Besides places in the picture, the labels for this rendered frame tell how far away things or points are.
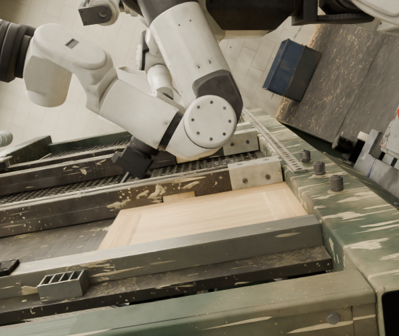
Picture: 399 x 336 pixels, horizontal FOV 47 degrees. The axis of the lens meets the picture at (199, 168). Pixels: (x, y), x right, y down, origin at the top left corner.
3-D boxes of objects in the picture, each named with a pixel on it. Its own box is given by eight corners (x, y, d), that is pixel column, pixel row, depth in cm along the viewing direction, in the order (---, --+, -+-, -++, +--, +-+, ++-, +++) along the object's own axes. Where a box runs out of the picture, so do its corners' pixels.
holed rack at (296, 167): (307, 171, 104) (306, 169, 104) (294, 173, 104) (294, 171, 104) (244, 107, 265) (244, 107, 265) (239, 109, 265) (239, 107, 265)
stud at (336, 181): (346, 191, 85) (344, 176, 85) (332, 193, 86) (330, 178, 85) (342, 187, 88) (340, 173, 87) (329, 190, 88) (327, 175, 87)
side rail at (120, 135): (241, 129, 260) (238, 110, 258) (52, 163, 265) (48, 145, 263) (240, 127, 268) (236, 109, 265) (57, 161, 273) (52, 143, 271)
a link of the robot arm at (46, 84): (-14, 98, 70) (61, 117, 74) (-9, 42, 63) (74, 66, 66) (4, 54, 78) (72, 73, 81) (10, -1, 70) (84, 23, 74)
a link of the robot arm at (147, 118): (102, 124, 77) (202, 179, 78) (95, 110, 67) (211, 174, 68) (132, 71, 78) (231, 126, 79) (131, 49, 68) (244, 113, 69)
